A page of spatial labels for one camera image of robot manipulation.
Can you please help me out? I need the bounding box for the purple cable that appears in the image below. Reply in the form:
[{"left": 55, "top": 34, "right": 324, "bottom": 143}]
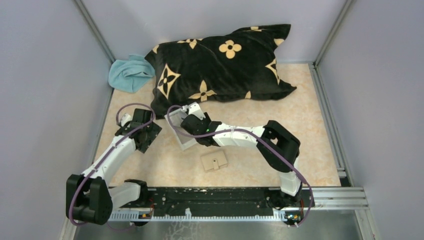
[
  {"left": 66, "top": 102, "right": 157, "bottom": 229},
  {"left": 166, "top": 105, "right": 314, "bottom": 227}
]

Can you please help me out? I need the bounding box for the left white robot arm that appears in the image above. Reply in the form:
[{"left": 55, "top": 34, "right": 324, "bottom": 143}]
[{"left": 65, "top": 104, "right": 162, "bottom": 226}]

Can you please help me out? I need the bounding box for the aluminium frame rail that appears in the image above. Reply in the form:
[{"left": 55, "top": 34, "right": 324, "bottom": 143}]
[{"left": 67, "top": 187, "right": 369, "bottom": 223}]

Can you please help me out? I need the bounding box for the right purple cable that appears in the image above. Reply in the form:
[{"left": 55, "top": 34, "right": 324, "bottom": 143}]
[{"left": 166, "top": 105, "right": 314, "bottom": 227}]

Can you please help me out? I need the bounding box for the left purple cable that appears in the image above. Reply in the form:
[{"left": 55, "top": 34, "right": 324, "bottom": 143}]
[{"left": 66, "top": 102, "right": 157, "bottom": 229}]

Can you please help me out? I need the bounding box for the light blue cloth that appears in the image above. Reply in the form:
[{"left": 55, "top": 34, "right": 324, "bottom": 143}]
[{"left": 108, "top": 54, "right": 155, "bottom": 93}]

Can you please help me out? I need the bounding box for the beige card holder wallet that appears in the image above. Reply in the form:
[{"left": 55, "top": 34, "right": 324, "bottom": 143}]
[{"left": 200, "top": 150, "right": 229, "bottom": 172}]

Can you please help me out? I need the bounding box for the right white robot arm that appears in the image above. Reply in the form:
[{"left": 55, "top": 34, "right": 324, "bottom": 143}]
[{"left": 177, "top": 102, "right": 302, "bottom": 206}]

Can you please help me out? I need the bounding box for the white plastic card box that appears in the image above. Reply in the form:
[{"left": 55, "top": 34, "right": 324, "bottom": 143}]
[{"left": 165, "top": 105, "right": 196, "bottom": 151}]

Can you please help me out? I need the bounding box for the black floral pillow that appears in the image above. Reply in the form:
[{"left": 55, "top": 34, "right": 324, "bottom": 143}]
[{"left": 145, "top": 24, "right": 296, "bottom": 119}]

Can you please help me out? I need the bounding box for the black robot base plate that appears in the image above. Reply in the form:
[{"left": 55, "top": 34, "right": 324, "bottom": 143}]
[{"left": 124, "top": 187, "right": 315, "bottom": 217}]

